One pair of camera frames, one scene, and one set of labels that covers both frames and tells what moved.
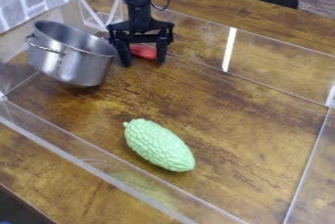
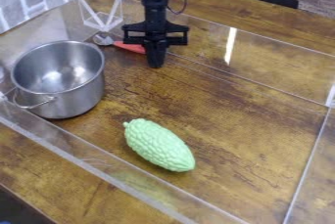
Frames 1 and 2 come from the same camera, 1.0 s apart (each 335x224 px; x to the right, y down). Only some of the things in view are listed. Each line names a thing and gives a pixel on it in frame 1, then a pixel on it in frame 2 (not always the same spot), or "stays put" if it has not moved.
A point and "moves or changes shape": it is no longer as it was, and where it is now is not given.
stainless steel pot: x=70 y=54 moves or changes shape
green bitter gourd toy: x=159 y=145 stays put
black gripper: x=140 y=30 → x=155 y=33
